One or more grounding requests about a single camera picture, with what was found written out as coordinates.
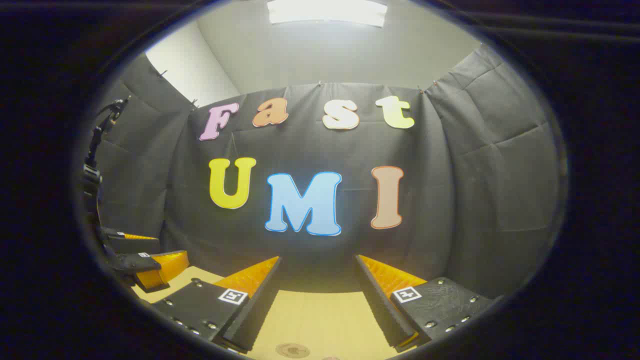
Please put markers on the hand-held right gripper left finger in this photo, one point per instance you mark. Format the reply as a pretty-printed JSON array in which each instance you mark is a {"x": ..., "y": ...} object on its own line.
[{"x": 255, "y": 310}]

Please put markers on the round brown coaster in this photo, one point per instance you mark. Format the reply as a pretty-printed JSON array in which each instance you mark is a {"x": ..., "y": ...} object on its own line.
[{"x": 292, "y": 350}]

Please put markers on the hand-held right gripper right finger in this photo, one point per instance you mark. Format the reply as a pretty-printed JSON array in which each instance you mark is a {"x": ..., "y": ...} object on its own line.
[{"x": 382, "y": 310}]

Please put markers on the wooden desktop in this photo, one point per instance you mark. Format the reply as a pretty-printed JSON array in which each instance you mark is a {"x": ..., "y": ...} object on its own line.
[{"x": 320, "y": 320}]

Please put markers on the ceiling light panel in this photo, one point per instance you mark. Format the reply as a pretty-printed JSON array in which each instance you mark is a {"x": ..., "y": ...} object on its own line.
[{"x": 327, "y": 11}]

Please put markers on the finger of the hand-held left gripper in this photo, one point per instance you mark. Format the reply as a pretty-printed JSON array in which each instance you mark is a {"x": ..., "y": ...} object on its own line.
[
  {"x": 135, "y": 245},
  {"x": 132, "y": 262}
]

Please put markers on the black backdrop cloth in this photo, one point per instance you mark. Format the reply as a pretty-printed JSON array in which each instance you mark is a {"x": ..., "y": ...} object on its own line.
[{"x": 450, "y": 190}]

